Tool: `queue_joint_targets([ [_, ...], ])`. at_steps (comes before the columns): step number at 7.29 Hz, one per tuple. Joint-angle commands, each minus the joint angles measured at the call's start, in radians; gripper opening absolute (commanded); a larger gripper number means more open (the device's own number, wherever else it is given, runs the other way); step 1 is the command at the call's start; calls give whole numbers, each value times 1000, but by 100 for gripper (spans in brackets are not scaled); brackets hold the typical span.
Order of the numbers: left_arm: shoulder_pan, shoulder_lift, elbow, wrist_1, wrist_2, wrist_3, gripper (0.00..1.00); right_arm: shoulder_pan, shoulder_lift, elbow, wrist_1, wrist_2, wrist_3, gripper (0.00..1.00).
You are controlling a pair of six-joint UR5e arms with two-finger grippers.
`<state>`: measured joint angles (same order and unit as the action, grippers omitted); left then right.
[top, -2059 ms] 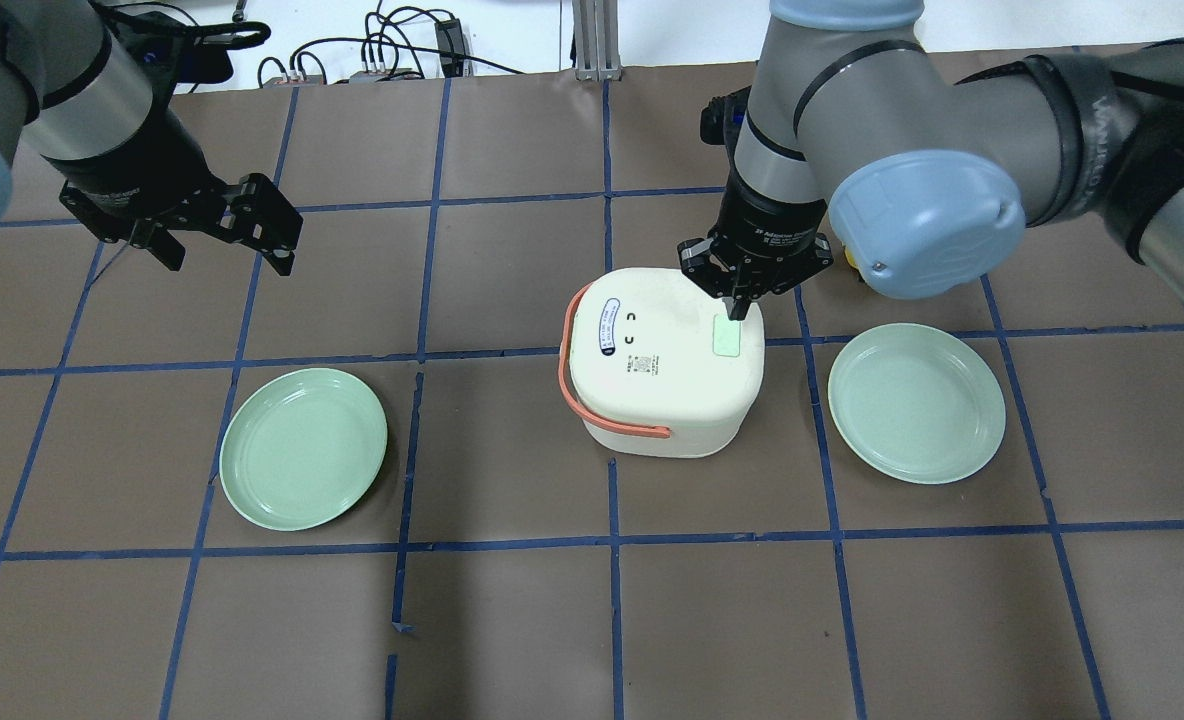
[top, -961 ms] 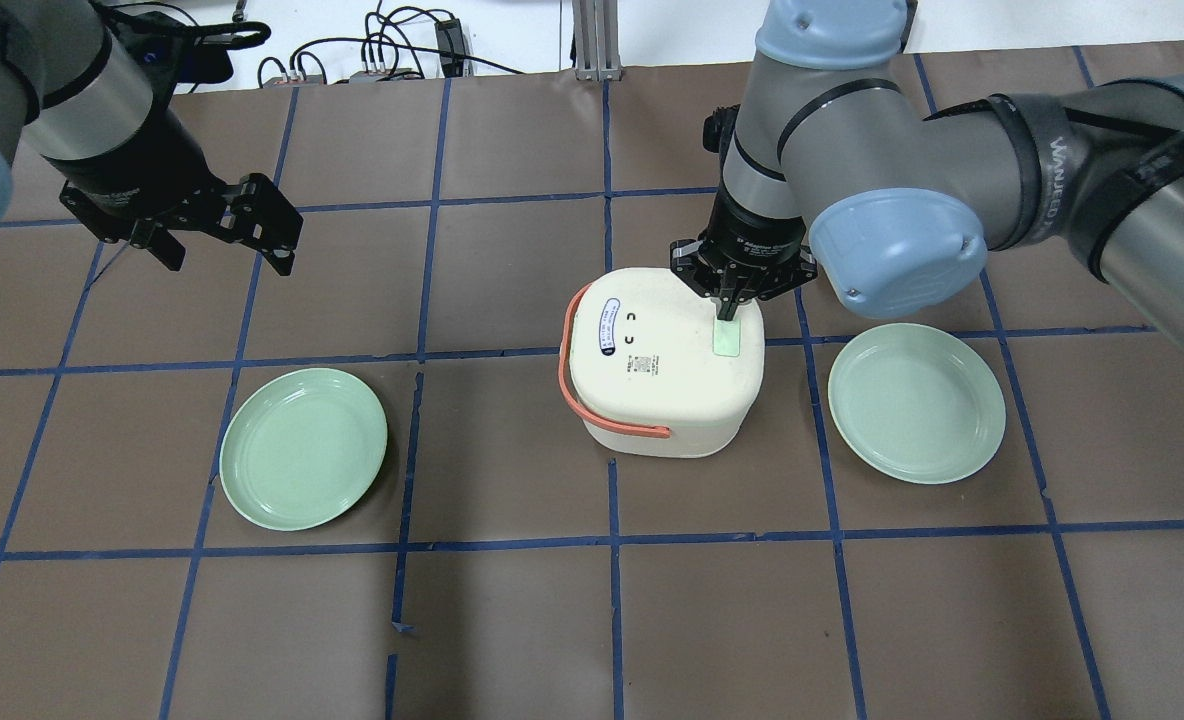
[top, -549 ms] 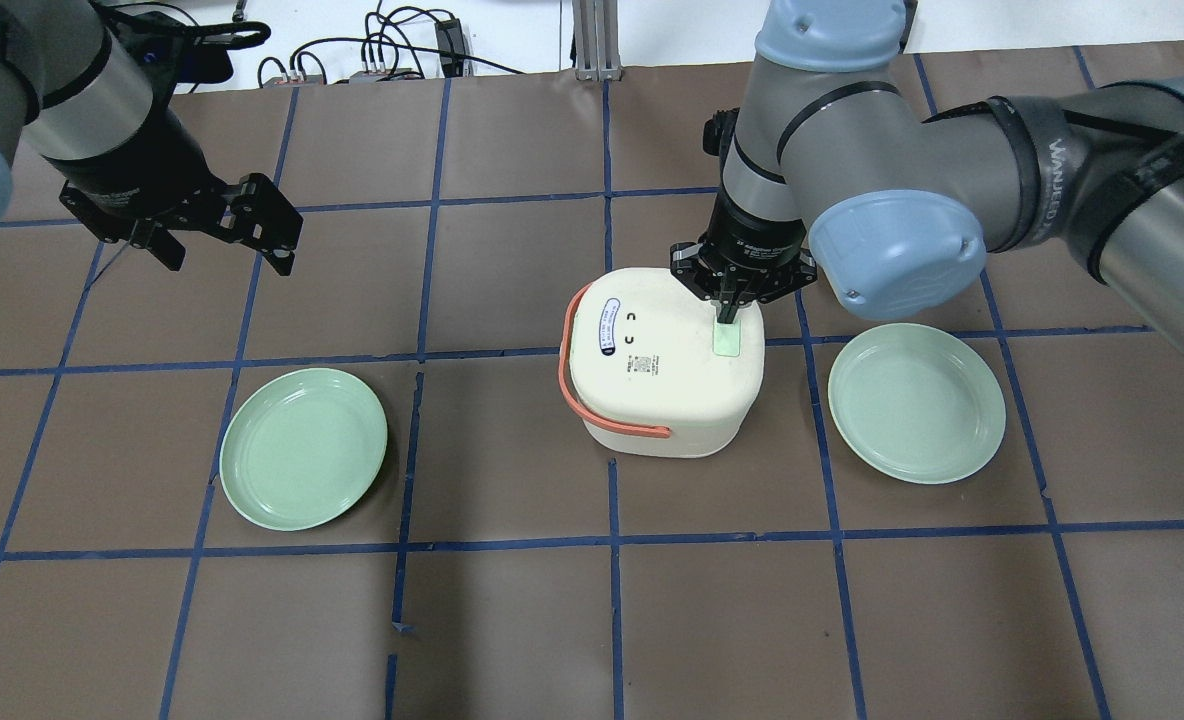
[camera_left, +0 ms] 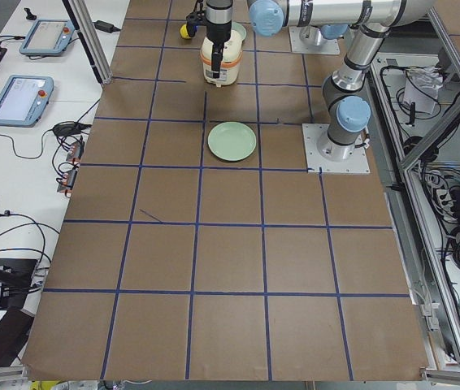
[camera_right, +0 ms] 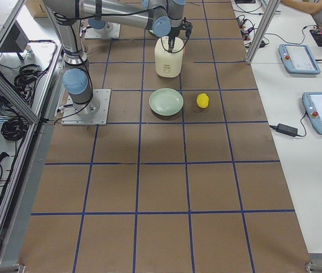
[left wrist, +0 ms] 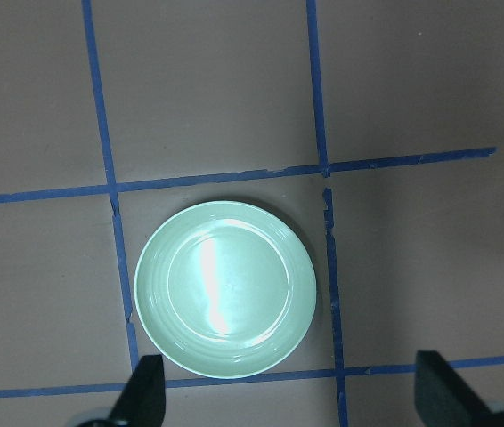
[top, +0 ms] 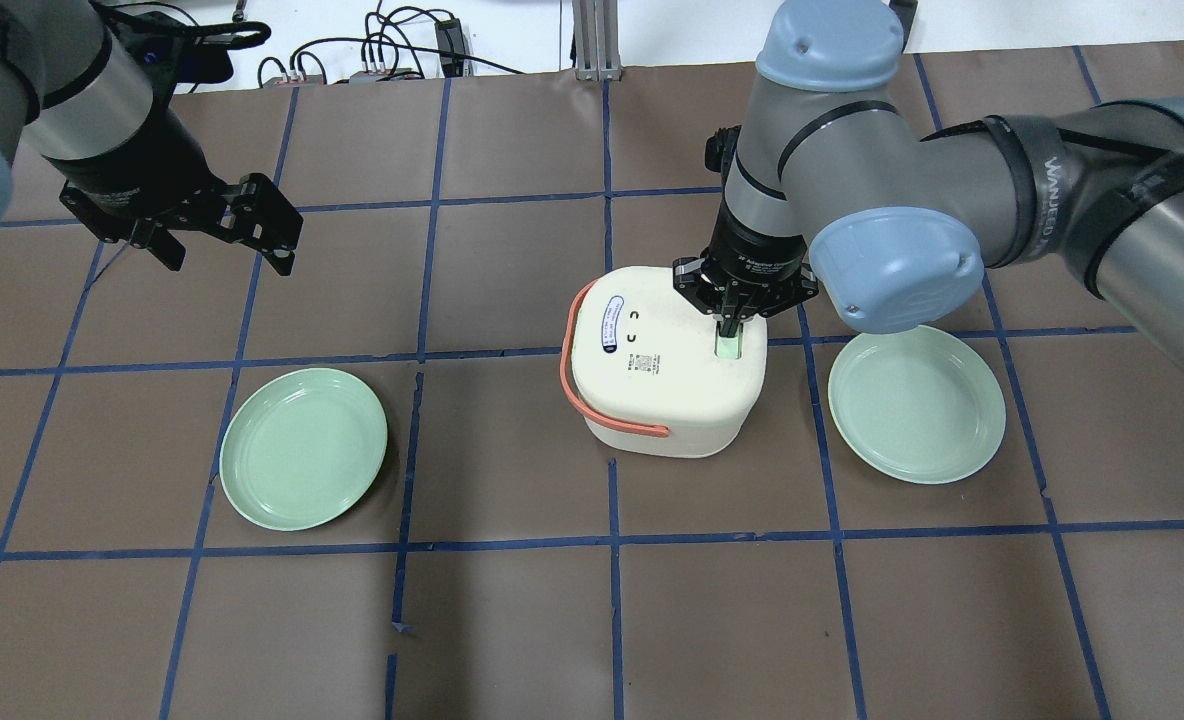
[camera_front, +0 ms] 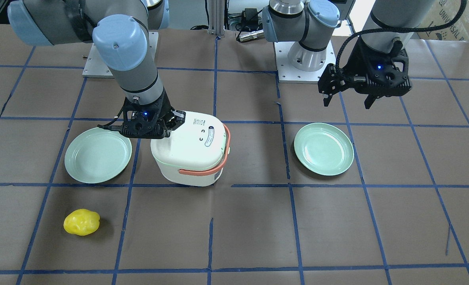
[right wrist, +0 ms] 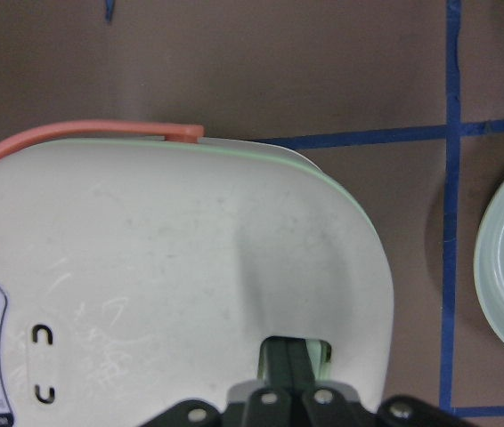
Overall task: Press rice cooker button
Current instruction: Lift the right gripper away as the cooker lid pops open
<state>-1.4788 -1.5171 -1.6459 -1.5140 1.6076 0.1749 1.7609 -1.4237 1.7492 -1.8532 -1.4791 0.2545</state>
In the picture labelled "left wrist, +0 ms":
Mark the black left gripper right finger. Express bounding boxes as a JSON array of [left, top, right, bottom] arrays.
[[414, 350, 493, 427]]

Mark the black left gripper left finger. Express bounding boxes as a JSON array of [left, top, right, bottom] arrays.
[[108, 355, 166, 427]]

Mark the green plate far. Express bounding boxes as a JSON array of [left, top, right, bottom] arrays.
[[134, 200, 317, 379]]

